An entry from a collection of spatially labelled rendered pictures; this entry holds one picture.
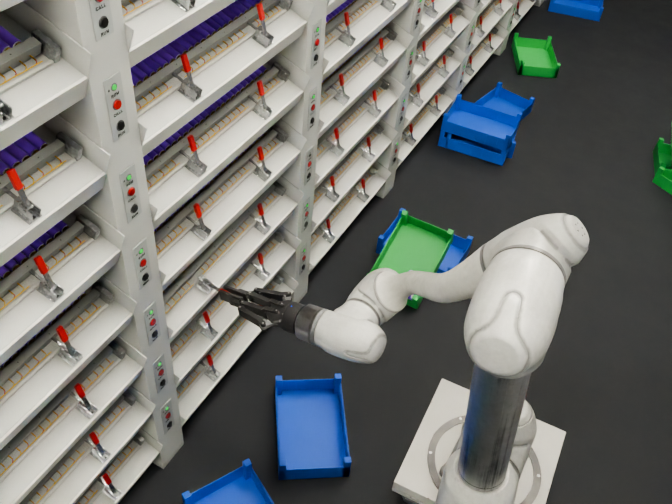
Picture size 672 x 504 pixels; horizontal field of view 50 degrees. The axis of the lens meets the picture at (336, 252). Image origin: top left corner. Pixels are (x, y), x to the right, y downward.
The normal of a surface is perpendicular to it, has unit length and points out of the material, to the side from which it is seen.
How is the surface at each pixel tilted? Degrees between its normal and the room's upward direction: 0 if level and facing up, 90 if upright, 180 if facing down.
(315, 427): 0
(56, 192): 20
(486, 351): 84
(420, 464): 0
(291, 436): 0
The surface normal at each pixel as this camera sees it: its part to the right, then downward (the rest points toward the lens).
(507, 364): -0.43, 0.53
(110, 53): 0.87, 0.39
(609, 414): 0.07, -0.71
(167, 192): 0.37, -0.53
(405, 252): -0.11, -0.44
